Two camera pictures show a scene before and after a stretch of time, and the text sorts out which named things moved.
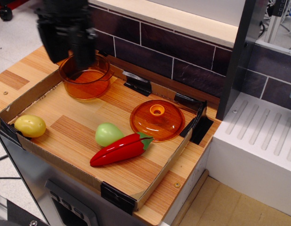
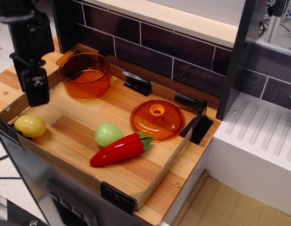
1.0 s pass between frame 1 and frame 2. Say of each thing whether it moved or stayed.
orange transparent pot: stayed
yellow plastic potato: stayed
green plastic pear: stayed
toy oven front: stayed
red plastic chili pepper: stayed
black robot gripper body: moved
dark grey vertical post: stayed
